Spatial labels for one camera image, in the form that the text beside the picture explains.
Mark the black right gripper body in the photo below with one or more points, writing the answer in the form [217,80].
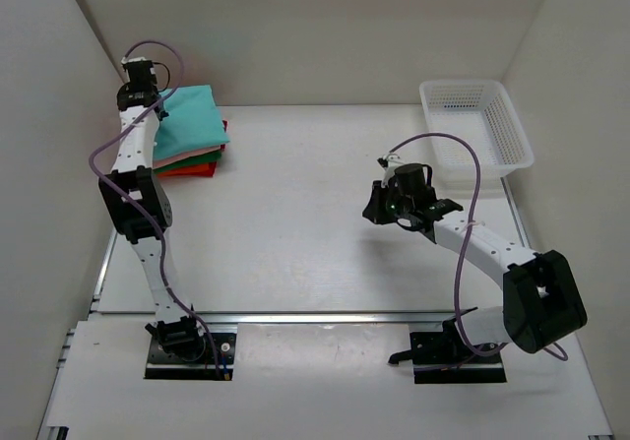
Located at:
[399,206]

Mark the teal t shirt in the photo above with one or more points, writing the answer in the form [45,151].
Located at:
[192,123]

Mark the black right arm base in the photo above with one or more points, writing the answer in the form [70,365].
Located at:
[437,357]

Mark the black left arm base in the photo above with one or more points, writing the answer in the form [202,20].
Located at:
[184,356]

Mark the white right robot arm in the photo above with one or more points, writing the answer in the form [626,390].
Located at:
[541,303]

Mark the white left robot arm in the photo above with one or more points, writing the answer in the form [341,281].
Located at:
[141,212]

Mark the pink folded t shirt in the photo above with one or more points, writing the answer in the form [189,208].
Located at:
[182,156]

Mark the green folded t shirt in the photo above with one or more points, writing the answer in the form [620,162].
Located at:
[189,161]

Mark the orange folded t shirt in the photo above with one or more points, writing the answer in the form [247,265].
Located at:
[206,169]

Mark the red folded t shirt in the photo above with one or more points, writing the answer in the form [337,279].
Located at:
[221,141]

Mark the white plastic basket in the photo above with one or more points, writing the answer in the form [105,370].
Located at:
[481,113]

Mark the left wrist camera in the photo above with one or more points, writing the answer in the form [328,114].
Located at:
[126,61]

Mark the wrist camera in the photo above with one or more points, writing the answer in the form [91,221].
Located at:
[126,61]
[389,162]

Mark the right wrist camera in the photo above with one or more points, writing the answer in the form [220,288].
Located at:
[389,162]

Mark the aluminium table rail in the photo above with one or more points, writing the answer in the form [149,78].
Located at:
[327,317]

